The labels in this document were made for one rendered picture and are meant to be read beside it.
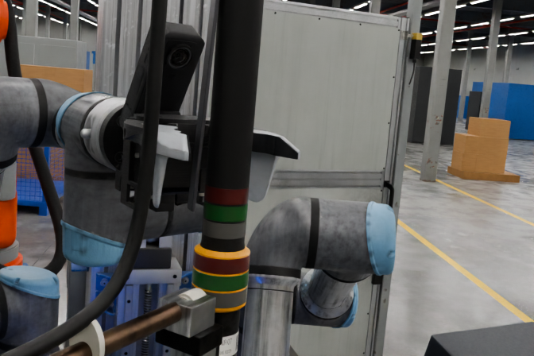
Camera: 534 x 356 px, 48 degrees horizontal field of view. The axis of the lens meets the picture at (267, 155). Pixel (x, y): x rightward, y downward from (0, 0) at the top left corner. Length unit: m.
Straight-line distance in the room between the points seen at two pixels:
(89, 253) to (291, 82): 1.86
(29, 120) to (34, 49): 10.21
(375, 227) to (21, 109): 0.58
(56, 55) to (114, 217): 10.47
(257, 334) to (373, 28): 1.90
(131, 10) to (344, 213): 0.69
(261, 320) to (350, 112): 1.77
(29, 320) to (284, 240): 0.57
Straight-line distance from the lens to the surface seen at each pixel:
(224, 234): 0.45
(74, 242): 0.71
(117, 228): 0.70
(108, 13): 1.38
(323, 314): 1.33
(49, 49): 11.17
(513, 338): 1.27
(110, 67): 1.38
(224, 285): 0.46
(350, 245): 0.96
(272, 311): 0.96
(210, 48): 0.44
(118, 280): 0.38
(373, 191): 2.75
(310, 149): 2.55
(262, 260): 0.95
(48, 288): 1.28
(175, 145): 0.42
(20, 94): 1.03
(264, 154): 0.49
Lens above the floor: 1.69
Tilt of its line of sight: 7 degrees down
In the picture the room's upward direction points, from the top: 5 degrees clockwise
